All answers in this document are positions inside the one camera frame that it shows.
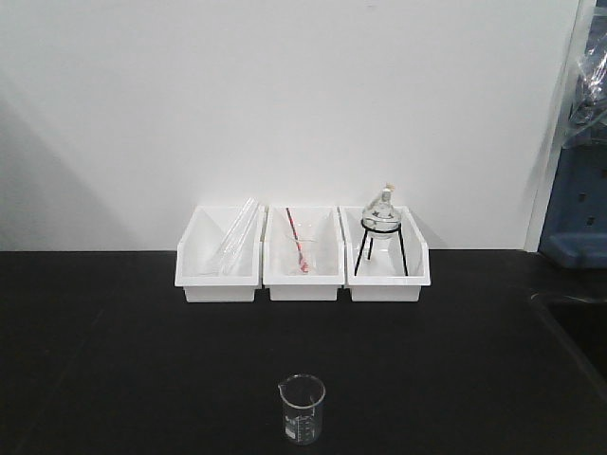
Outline black tripod stand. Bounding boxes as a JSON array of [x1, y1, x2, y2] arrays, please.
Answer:
[[354, 220, 409, 277]]

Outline white storage bin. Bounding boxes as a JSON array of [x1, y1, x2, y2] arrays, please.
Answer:
[[339, 206, 431, 302], [262, 206, 345, 301], [175, 200, 265, 303]]

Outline clear glass tubes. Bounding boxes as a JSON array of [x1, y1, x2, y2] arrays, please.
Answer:
[[207, 198, 259, 276]]

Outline clear plastic bag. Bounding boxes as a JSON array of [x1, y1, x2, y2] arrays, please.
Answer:
[[563, 7, 606, 149]]

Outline blue plastic crate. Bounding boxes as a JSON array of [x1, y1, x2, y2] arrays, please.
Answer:
[[539, 144, 606, 269]]

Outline left white storage bin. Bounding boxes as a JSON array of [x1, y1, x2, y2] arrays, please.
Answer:
[[175, 200, 265, 303]]

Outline right white storage bin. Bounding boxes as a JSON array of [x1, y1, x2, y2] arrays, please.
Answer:
[[339, 206, 431, 302]]

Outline round-bottom glass flask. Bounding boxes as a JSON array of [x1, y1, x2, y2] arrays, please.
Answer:
[[361, 184, 401, 229]]

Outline clear glass beaker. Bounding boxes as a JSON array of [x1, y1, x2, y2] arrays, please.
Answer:
[[277, 373, 326, 446]]

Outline middle white storage bin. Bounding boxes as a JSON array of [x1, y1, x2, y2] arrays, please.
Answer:
[[262, 206, 345, 301]]

